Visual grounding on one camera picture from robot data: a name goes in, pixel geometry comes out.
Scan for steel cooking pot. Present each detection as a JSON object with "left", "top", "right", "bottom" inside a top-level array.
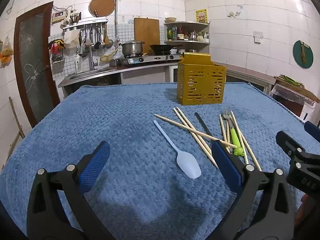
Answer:
[{"left": 119, "top": 40, "right": 145, "bottom": 55}]

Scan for hanging cream cloth bag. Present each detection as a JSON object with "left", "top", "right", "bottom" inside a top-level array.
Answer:
[{"left": 64, "top": 30, "right": 82, "bottom": 48}]

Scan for yellow hose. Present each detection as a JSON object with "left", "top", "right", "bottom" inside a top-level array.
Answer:
[{"left": 100, "top": 47, "right": 118, "bottom": 62}]

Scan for clear plastic sheet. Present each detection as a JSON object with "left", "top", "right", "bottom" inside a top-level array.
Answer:
[{"left": 270, "top": 82, "right": 315, "bottom": 108}]

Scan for thin wooden stick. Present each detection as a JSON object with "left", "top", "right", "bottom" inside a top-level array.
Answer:
[{"left": 9, "top": 97, "right": 25, "bottom": 140}]

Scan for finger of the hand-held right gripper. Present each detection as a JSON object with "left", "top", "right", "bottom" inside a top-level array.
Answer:
[
  {"left": 304, "top": 121, "right": 320, "bottom": 137},
  {"left": 276, "top": 131, "right": 309, "bottom": 170}
]

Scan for beige power strip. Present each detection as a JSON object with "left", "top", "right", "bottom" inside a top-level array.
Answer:
[{"left": 51, "top": 11, "right": 69, "bottom": 25}]

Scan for hanging plastic bag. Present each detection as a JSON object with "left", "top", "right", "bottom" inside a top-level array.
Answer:
[{"left": 0, "top": 40, "right": 13, "bottom": 68}]

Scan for yellow and black gloves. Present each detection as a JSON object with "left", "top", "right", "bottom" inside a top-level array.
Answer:
[{"left": 49, "top": 39, "right": 66, "bottom": 55}]

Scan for yellow perforated utensil holder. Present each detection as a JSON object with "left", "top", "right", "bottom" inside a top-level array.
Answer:
[{"left": 177, "top": 52, "right": 227, "bottom": 105}]

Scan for grey corner shelf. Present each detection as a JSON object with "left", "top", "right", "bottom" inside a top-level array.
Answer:
[{"left": 164, "top": 21, "right": 210, "bottom": 55}]

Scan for steel gas stove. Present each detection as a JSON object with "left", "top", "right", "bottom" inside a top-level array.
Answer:
[{"left": 117, "top": 54, "right": 182, "bottom": 67}]

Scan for round bamboo tray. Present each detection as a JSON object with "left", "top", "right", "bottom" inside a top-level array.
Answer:
[{"left": 89, "top": 0, "right": 116, "bottom": 18}]

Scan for grey wall pipe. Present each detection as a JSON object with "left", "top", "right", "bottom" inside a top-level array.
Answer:
[{"left": 114, "top": 0, "right": 120, "bottom": 40}]

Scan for light blue plastic spoon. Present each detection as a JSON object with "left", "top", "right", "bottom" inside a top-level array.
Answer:
[{"left": 153, "top": 120, "right": 202, "bottom": 180}]

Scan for black wok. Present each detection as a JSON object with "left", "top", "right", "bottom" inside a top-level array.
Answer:
[{"left": 149, "top": 44, "right": 183, "bottom": 54}]

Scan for steel kitchen sink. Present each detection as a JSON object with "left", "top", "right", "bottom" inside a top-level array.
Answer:
[{"left": 69, "top": 67, "right": 115, "bottom": 80}]

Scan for yellow wall poster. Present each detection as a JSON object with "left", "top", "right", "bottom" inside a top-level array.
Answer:
[{"left": 195, "top": 9, "right": 208, "bottom": 23}]

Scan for hanging black ladle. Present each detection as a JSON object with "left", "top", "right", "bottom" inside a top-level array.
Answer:
[{"left": 94, "top": 24, "right": 102, "bottom": 50}]

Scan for hanging metal skimmer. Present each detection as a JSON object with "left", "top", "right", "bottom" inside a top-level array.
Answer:
[{"left": 104, "top": 24, "right": 114, "bottom": 49}]

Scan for wooden cutting board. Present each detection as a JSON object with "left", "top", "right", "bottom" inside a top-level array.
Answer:
[{"left": 133, "top": 17, "right": 160, "bottom": 48}]

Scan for brown framed glass door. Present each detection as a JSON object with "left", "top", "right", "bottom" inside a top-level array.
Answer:
[{"left": 14, "top": 1, "right": 62, "bottom": 128}]

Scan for white counter cabinet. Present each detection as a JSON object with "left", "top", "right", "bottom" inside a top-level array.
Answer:
[{"left": 121, "top": 66, "right": 177, "bottom": 84}]

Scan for green vegetables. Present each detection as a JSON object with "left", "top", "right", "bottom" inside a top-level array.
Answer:
[{"left": 281, "top": 76, "right": 304, "bottom": 87}]

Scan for green round board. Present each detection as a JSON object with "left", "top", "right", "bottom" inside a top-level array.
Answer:
[{"left": 292, "top": 40, "right": 314, "bottom": 69}]

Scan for wooden crate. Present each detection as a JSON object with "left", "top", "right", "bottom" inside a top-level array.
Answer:
[{"left": 270, "top": 75, "right": 317, "bottom": 117}]

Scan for steel wall utensil rack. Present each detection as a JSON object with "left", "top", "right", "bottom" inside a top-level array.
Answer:
[{"left": 62, "top": 17, "right": 108, "bottom": 32}]

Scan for dark grey utensil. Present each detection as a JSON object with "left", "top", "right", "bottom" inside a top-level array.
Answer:
[{"left": 194, "top": 112, "right": 213, "bottom": 142}]

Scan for person's right hand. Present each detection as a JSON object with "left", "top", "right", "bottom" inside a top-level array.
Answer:
[{"left": 294, "top": 194, "right": 310, "bottom": 228}]

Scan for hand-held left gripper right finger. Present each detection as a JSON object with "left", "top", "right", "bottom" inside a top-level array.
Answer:
[{"left": 204, "top": 140, "right": 297, "bottom": 240}]

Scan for chopstick cup on rack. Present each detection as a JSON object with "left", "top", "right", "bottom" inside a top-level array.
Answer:
[{"left": 69, "top": 12, "right": 82, "bottom": 25}]

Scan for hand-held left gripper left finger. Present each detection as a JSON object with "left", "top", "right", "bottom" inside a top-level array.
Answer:
[{"left": 26, "top": 141, "right": 117, "bottom": 240}]

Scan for blue textured blanket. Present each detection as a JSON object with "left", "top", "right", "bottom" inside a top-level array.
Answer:
[{"left": 0, "top": 81, "right": 320, "bottom": 240}]

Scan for dark kitchen countertop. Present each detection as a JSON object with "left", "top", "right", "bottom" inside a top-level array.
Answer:
[{"left": 57, "top": 61, "right": 181, "bottom": 88}]

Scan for green handled fork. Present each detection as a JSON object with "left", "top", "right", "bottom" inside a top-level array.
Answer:
[{"left": 223, "top": 112, "right": 245, "bottom": 158}]

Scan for chrome faucet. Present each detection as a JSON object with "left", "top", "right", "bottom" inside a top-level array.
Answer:
[{"left": 79, "top": 39, "right": 99, "bottom": 71}]

